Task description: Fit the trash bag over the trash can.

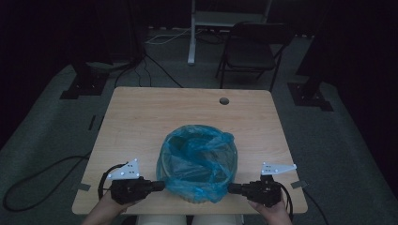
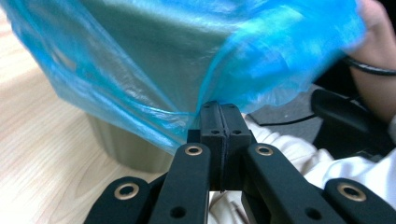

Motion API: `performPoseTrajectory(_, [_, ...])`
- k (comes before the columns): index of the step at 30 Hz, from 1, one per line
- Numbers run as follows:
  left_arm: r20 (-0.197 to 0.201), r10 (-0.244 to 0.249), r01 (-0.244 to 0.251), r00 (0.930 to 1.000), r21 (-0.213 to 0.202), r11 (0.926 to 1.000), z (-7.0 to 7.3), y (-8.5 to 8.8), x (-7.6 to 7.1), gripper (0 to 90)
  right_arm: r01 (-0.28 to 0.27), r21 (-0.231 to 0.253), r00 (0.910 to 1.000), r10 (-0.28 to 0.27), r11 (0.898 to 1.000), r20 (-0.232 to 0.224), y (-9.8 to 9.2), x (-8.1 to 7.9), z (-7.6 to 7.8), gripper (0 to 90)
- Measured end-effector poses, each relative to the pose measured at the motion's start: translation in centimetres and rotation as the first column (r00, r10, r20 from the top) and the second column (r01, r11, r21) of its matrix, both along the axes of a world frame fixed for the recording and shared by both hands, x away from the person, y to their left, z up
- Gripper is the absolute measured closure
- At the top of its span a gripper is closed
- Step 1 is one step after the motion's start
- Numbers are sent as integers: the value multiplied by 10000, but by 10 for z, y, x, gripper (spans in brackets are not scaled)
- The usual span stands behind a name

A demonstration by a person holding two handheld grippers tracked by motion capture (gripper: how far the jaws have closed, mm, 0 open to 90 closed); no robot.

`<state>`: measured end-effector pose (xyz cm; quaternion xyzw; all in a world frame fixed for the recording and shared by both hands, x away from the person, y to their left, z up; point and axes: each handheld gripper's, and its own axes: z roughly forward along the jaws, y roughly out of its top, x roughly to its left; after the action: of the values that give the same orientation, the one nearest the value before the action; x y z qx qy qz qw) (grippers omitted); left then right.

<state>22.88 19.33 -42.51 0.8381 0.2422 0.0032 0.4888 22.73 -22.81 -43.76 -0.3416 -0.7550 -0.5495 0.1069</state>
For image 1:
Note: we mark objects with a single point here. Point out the person's right leg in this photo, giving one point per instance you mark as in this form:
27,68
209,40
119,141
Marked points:
216,220

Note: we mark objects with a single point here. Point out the black stand with base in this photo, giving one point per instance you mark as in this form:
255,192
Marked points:
309,93
86,82

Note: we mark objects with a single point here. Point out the grey tape strip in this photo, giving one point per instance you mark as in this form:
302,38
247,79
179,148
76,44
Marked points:
84,187
299,184

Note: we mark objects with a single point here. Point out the blue plastic bag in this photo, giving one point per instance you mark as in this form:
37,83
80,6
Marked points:
203,146

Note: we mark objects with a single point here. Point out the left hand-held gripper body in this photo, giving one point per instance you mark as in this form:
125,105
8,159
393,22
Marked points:
128,189

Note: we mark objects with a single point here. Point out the person's left leg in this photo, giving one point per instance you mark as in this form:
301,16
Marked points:
161,220

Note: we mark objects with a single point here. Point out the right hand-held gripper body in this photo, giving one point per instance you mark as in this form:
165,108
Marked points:
264,190

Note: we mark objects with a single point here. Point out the person's left hand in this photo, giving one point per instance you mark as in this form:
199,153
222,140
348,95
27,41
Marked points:
114,204

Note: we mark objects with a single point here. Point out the black folding chair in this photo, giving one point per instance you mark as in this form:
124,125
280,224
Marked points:
250,57

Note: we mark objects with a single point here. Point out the person's leg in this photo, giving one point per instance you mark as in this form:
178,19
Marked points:
216,220
161,220

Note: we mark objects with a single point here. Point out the green plastic bucket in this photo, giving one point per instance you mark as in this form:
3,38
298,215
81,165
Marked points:
175,175

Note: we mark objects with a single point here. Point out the person's right hand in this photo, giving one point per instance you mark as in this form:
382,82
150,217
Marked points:
270,211

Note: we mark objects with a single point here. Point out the white metal desk frame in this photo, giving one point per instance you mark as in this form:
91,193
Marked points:
191,37

